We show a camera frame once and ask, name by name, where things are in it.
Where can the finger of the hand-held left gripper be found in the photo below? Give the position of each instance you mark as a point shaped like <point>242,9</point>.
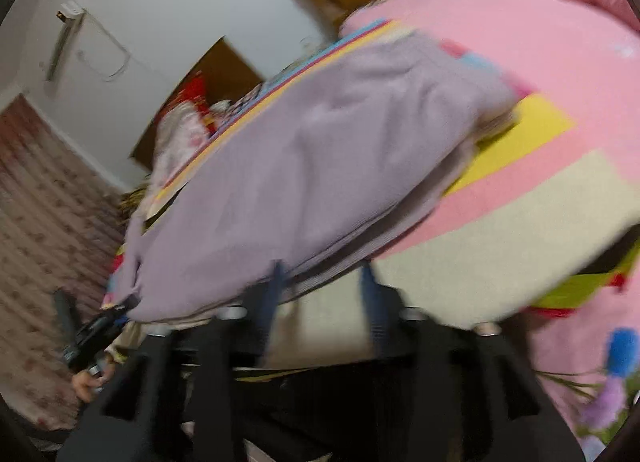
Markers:
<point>126,307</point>

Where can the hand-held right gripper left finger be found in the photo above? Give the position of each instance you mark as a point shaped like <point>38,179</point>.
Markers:
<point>269,294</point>

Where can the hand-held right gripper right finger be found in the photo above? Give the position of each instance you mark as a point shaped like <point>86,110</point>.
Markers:
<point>371,299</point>

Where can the mauve knit sweater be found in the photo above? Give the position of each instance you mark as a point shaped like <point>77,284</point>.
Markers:
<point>300,166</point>

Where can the person's left hand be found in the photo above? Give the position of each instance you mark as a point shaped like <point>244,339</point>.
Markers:
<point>87,384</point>

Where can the patterned curtain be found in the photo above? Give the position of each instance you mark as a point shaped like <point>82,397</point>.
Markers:
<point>45,222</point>

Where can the floral quilt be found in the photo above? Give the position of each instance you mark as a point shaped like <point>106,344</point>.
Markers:
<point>175,151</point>

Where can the colourful striped blanket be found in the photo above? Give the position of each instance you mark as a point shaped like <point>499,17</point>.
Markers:
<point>525,242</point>

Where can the red pillow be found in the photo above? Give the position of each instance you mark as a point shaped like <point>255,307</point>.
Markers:
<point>195,91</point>

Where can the flat dark wooden headboard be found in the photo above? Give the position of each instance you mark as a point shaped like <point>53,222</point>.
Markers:
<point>225,71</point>

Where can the white air conditioner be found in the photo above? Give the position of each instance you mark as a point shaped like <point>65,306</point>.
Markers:
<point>62,44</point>

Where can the pink bedsheet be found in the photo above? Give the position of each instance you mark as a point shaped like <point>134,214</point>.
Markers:
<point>560,61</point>

